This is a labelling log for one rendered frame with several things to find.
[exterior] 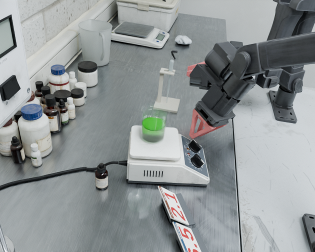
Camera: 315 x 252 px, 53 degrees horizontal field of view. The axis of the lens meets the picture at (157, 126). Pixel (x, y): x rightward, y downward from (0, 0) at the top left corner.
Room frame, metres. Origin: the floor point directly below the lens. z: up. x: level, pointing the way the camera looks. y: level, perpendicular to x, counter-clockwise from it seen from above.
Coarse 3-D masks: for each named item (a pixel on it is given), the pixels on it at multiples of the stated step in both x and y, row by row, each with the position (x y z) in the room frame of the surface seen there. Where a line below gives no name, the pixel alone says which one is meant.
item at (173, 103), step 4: (164, 68) 0.94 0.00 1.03; (160, 72) 0.91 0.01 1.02; (164, 72) 0.91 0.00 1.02; (168, 72) 0.91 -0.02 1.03; (172, 72) 0.92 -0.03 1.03; (160, 76) 0.92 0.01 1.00; (160, 80) 0.92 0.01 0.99; (160, 84) 0.92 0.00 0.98; (160, 88) 0.92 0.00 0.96; (160, 92) 0.92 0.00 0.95; (160, 96) 0.92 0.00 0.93; (164, 96) 0.97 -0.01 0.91; (156, 100) 0.93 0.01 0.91; (160, 100) 0.92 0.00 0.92; (164, 100) 0.94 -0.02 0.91; (168, 100) 0.94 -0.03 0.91; (172, 100) 0.95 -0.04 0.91; (176, 100) 0.95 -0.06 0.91; (164, 104) 0.91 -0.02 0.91; (168, 104) 0.92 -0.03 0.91; (172, 104) 0.92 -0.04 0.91; (176, 104) 0.92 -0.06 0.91; (172, 108) 0.89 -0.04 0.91; (176, 108) 0.90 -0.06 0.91; (176, 112) 0.88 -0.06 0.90
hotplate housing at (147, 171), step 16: (128, 144) 0.62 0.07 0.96; (128, 160) 0.55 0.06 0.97; (144, 160) 0.55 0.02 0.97; (160, 160) 0.56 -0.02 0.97; (176, 160) 0.57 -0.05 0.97; (128, 176) 0.54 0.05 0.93; (144, 176) 0.55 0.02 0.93; (160, 176) 0.55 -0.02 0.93; (176, 176) 0.55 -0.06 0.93; (192, 176) 0.55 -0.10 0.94; (208, 176) 0.57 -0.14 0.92
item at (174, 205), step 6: (168, 192) 0.51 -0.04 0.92; (168, 198) 0.48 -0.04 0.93; (174, 198) 0.50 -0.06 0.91; (168, 204) 0.46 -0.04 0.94; (174, 204) 0.48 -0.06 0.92; (174, 210) 0.45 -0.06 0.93; (180, 210) 0.47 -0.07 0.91; (174, 216) 0.43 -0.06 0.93; (180, 216) 0.45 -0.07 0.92; (186, 222) 0.44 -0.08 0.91
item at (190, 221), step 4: (164, 188) 0.51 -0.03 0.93; (160, 192) 0.49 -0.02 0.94; (172, 192) 0.52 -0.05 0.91; (176, 196) 0.52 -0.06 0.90; (180, 196) 0.52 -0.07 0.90; (164, 200) 0.47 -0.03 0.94; (180, 200) 0.51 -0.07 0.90; (164, 204) 0.48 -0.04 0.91; (180, 204) 0.49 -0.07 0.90; (184, 204) 0.49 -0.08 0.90; (164, 208) 0.48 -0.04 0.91; (184, 208) 0.48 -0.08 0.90; (168, 212) 0.44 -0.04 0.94; (184, 212) 0.47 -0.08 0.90; (188, 212) 0.47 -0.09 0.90; (168, 216) 0.45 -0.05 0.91; (184, 216) 0.46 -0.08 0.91; (188, 216) 0.46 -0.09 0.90; (172, 220) 0.44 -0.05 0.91; (176, 220) 0.43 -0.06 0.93; (180, 220) 0.43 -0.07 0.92; (188, 220) 0.45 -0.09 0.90; (192, 220) 0.45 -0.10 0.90; (184, 224) 0.44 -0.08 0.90; (188, 224) 0.44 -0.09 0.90; (192, 224) 0.44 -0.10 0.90
